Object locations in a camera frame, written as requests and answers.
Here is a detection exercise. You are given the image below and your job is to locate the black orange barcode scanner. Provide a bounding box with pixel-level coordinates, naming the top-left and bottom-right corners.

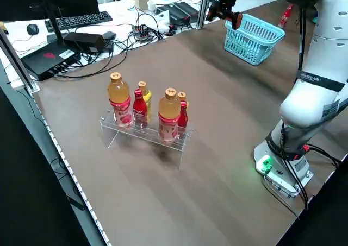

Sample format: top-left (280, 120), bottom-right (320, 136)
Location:
top-left (207, 2), bottom-right (244, 31)

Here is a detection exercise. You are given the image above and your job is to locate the red cola bottle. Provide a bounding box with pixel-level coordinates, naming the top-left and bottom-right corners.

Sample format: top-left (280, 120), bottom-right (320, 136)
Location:
top-left (177, 100), bottom-right (189, 128)
top-left (132, 90), bottom-right (149, 128)
top-left (277, 4), bottom-right (295, 28)

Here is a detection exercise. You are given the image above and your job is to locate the light blue plastic basket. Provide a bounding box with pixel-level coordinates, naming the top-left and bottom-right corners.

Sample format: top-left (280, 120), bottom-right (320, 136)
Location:
top-left (224, 13), bottom-right (286, 67)

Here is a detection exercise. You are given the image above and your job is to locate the black equipment stack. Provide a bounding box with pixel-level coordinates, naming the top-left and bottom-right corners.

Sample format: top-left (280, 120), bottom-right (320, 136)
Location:
top-left (156, 1), bottom-right (200, 21)

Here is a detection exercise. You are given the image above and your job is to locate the usb hub with red lights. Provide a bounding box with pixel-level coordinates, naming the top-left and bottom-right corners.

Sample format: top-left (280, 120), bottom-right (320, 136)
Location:
top-left (131, 23), bottom-right (153, 42)

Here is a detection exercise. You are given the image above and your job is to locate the yellow tea bottle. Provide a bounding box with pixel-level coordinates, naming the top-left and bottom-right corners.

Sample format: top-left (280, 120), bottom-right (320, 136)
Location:
top-left (177, 91), bottom-right (189, 106)
top-left (137, 80), bottom-right (153, 122)

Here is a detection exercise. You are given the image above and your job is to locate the orange juice bottle pink label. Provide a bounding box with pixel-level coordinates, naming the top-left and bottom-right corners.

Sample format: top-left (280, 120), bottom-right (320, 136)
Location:
top-left (107, 72), bottom-right (135, 129)
top-left (158, 87), bottom-right (182, 142)

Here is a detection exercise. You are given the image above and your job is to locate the black keyboard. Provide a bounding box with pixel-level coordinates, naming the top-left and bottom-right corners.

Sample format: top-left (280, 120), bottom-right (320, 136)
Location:
top-left (55, 11), bottom-right (114, 31)

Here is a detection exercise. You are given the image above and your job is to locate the clear acrylic bottle shelf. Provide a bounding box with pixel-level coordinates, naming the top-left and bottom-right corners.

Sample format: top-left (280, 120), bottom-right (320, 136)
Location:
top-left (99, 107), bottom-right (194, 171)

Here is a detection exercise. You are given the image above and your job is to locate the black computer box red logo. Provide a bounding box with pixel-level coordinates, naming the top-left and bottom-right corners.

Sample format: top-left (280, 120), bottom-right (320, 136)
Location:
top-left (21, 39), bottom-right (82, 81)

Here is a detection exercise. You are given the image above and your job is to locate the black computer mouse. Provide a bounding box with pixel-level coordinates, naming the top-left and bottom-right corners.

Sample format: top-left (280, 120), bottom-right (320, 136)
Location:
top-left (26, 23), bottom-right (40, 36)

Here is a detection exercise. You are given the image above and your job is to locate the aluminium frame post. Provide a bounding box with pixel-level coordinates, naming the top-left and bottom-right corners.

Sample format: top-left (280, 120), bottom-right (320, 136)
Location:
top-left (196, 0), bottom-right (216, 29)

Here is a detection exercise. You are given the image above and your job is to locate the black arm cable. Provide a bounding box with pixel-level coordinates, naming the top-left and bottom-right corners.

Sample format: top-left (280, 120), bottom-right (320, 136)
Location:
top-left (297, 7), bottom-right (307, 73)

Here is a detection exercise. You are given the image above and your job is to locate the black base cable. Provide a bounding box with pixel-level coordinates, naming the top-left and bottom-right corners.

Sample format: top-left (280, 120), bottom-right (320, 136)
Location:
top-left (262, 144), bottom-right (340, 220)

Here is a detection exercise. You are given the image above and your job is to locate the aluminium frame rail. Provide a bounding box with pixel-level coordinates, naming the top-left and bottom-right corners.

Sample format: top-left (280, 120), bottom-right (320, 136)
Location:
top-left (0, 28), bottom-right (42, 95)

